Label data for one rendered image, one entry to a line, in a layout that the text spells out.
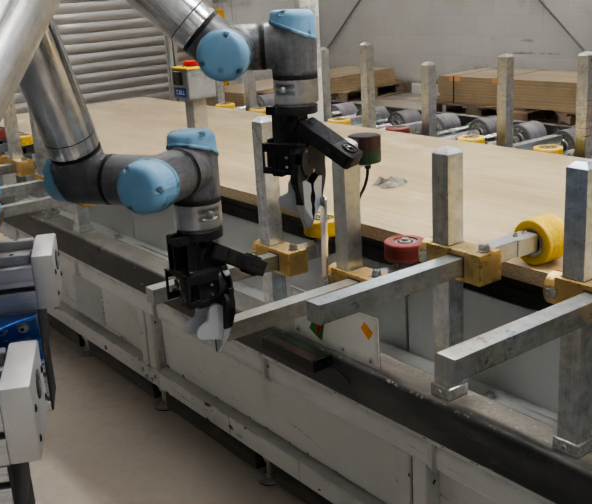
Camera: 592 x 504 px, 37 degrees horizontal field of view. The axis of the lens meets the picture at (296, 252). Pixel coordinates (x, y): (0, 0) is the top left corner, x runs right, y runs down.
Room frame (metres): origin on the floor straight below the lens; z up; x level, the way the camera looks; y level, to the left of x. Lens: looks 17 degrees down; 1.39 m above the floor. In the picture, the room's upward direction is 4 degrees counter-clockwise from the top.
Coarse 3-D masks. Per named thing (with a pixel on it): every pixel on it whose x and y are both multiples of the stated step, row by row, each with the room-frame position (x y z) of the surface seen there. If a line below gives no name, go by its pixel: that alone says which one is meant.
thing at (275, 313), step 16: (320, 288) 1.47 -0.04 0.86; (336, 288) 1.46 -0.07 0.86; (272, 304) 1.40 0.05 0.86; (288, 304) 1.40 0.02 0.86; (304, 304) 1.42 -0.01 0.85; (240, 320) 1.34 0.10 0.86; (256, 320) 1.36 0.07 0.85; (272, 320) 1.37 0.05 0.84; (288, 320) 1.39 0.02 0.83; (240, 336) 1.34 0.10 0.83
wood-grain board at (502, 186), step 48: (144, 144) 2.86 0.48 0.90; (240, 144) 2.75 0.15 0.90; (384, 144) 2.60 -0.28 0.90; (432, 144) 2.55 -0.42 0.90; (480, 144) 2.51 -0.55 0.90; (240, 192) 2.10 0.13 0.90; (384, 192) 1.99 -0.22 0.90; (480, 192) 1.94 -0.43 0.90; (528, 192) 1.91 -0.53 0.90; (384, 240) 1.68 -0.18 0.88; (480, 240) 1.57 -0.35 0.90
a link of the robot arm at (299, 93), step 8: (296, 80) 1.51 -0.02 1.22; (304, 80) 1.44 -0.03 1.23; (312, 80) 1.44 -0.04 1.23; (280, 88) 1.43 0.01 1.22; (288, 88) 1.44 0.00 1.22; (296, 88) 1.43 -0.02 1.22; (304, 88) 1.44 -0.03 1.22; (312, 88) 1.44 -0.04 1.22; (280, 96) 1.44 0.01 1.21; (288, 96) 1.44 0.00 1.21; (296, 96) 1.43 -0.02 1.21; (304, 96) 1.44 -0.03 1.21; (312, 96) 1.44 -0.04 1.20; (280, 104) 1.45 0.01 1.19; (288, 104) 1.44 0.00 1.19; (296, 104) 1.43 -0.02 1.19; (304, 104) 1.44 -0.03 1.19; (312, 104) 1.45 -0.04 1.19
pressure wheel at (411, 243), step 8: (392, 240) 1.58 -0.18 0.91; (400, 240) 1.58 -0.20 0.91; (408, 240) 1.57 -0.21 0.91; (416, 240) 1.58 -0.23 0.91; (384, 248) 1.57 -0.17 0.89; (392, 248) 1.55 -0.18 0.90; (400, 248) 1.54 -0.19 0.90; (408, 248) 1.54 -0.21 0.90; (416, 248) 1.54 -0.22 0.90; (384, 256) 1.58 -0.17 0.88; (392, 256) 1.55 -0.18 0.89; (400, 256) 1.54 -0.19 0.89; (408, 256) 1.54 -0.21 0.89; (416, 256) 1.54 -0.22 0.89; (408, 264) 1.57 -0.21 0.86
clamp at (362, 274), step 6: (330, 270) 1.56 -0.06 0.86; (336, 270) 1.54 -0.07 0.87; (342, 270) 1.53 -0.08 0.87; (354, 270) 1.53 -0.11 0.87; (360, 270) 1.52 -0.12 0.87; (366, 270) 1.52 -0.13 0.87; (336, 276) 1.54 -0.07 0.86; (342, 276) 1.53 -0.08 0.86; (348, 276) 1.51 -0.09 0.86; (354, 276) 1.50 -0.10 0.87; (360, 276) 1.49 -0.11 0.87; (366, 276) 1.49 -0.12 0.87; (360, 282) 1.49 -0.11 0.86
